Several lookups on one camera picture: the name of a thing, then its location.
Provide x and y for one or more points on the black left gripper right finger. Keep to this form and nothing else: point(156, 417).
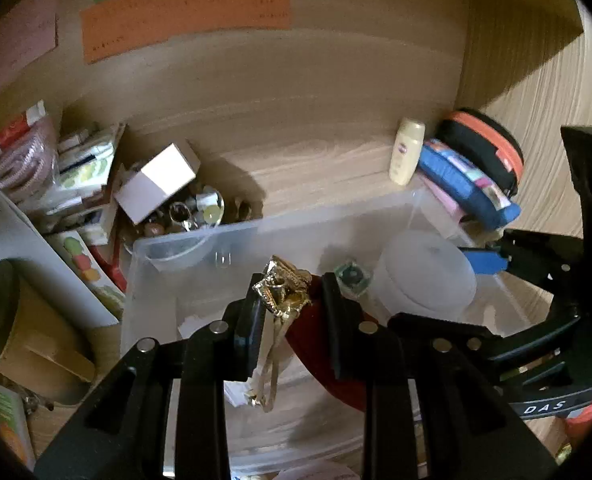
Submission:
point(424, 388)

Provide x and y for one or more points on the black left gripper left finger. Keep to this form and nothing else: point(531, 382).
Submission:
point(161, 395)

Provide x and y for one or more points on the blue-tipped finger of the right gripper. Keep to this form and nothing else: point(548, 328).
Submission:
point(485, 261)

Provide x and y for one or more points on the clear plastic jar purple label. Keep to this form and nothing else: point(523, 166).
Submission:
point(422, 273)

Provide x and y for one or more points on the small patterned square object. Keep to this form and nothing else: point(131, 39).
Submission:
point(352, 278)

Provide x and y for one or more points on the red gold drawstring pouch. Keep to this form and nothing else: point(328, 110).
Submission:
point(311, 317)

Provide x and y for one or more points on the blue packet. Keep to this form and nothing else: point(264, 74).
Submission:
point(474, 191)

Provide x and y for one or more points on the orange green tube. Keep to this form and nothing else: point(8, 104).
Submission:
point(14, 428)

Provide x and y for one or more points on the black orange round case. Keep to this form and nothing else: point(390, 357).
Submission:
point(486, 143)

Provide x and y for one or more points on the cream small lotion bottle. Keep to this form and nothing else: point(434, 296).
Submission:
point(406, 150)

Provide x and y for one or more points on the brown ceramic mug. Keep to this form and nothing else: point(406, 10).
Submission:
point(39, 349)

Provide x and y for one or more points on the clear plastic storage bin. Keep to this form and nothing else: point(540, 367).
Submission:
point(180, 282)

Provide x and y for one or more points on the fruit pattern booklet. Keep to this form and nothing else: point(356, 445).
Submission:
point(96, 266)

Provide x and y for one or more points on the clear bowl of trinkets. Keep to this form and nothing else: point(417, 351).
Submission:
point(188, 217)

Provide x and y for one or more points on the white paper folder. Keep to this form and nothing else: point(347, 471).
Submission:
point(21, 243)

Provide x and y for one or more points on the white pink small box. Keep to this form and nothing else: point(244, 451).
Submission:
point(165, 174)

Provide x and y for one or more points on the stack of sachets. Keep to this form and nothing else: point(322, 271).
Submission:
point(82, 180)

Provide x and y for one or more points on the small white orange tube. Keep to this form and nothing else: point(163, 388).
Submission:
point(21, 125)

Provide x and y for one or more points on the orange sticky note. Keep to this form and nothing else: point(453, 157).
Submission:
point(113, 27)

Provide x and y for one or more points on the pink sticky note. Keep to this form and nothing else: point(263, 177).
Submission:
point(27, 32)

